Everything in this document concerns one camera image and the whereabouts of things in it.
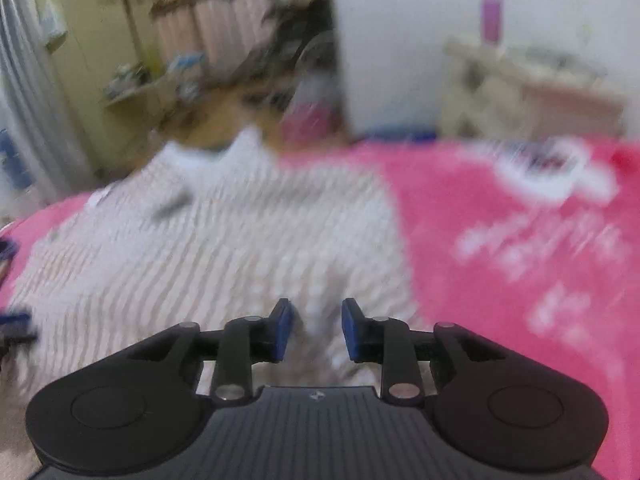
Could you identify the purple bottle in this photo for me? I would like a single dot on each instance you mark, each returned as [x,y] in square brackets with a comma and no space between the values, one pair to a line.
[491,21]

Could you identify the beige white houndstooth cardigan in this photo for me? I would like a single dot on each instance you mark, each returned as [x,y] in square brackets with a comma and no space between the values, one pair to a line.
[206,238]

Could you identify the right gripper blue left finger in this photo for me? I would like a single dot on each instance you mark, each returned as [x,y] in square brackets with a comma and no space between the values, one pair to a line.
[242,343]

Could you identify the grey curtain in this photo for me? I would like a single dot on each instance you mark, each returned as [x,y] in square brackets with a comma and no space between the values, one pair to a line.
[37,116]

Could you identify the blue package on floor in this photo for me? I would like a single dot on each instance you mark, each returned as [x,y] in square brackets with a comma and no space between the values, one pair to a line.
[407,135]

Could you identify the pink floral fleece blanket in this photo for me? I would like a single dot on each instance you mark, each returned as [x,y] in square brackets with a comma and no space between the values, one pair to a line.
[535,247]

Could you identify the white electric fan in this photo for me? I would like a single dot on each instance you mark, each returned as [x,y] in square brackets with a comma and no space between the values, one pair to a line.
[319,55]

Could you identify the blue item on wall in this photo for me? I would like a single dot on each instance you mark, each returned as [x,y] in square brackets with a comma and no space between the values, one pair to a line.
[12,163]

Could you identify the pink plastic bag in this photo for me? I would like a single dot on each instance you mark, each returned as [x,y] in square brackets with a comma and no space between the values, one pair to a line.
[313,111]

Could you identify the cream dresser with drawers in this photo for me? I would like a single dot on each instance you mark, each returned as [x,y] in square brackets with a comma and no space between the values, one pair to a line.
[526,93]

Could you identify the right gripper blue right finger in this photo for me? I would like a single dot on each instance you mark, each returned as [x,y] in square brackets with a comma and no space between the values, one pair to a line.
[388,343]

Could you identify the cluttered white side table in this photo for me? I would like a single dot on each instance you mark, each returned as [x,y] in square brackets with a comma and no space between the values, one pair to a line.
[180,88]

